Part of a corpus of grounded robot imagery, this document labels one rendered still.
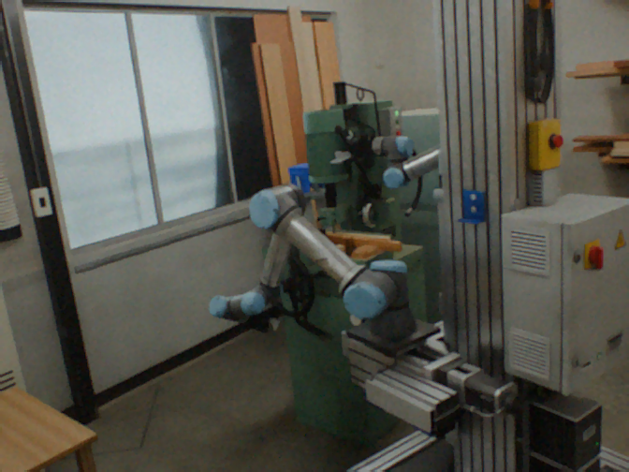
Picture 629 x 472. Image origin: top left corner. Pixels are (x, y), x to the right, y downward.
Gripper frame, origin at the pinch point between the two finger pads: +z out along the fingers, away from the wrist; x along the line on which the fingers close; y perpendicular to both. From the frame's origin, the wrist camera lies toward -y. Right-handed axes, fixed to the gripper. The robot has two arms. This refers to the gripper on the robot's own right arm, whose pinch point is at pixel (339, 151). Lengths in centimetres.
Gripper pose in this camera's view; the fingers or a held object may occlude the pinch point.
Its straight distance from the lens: 258.6
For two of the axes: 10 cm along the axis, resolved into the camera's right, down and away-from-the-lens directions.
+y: -4.5, -6.4, -6.2
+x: -4.6, 7.6, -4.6
